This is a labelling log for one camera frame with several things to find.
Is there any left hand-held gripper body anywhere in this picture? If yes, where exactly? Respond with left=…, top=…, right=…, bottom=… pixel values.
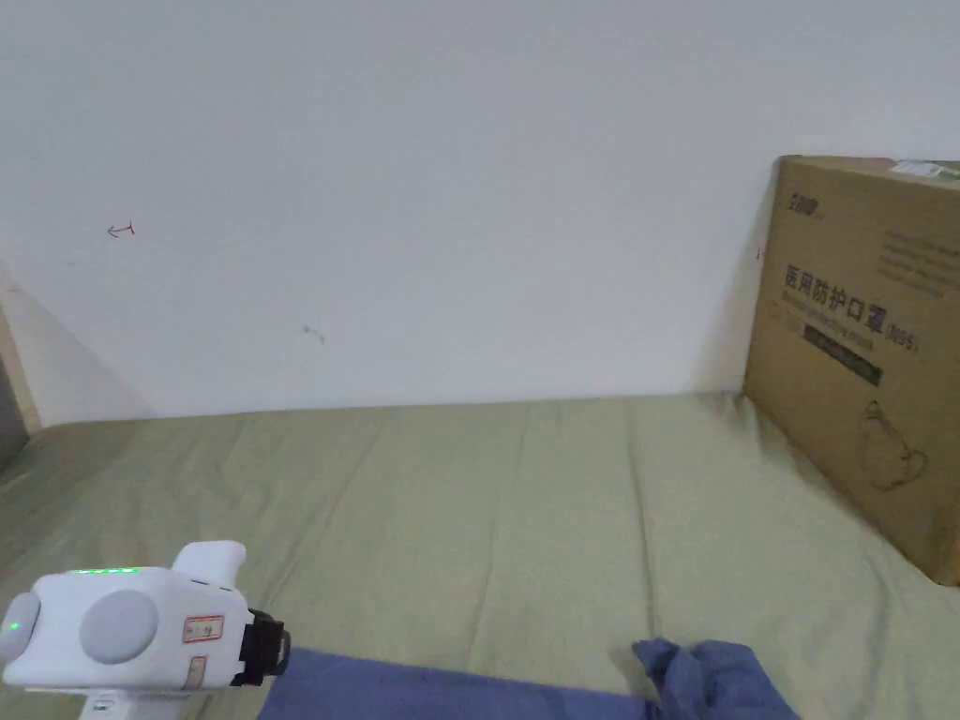
left=0, top=540, right=293, bottom=720

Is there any bed with pale green sheet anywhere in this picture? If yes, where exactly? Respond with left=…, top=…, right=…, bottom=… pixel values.
left=0, top=389, right=960, bottom=720

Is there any dark blue shirt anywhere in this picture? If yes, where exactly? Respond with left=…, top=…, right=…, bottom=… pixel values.
left=258, top=637, right=803, bottom=720

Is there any brown cardboard carton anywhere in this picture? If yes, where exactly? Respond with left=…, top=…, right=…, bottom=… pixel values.
left=742, top=154, right=960, bottom=588

